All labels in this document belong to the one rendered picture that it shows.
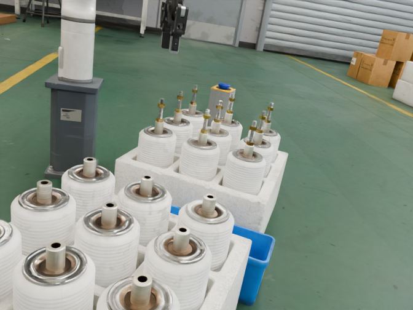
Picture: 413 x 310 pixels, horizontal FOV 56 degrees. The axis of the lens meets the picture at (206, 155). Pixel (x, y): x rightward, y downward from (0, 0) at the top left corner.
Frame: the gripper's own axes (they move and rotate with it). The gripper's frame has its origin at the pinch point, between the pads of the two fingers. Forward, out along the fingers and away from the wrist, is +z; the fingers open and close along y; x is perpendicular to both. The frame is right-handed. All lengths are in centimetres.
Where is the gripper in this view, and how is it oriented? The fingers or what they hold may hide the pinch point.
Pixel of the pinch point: (169, 45)
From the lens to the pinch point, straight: 96.1
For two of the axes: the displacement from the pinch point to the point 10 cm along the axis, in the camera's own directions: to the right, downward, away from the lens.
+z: -1.6, 9.2, 3.6
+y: 3.6, 4.0, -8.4
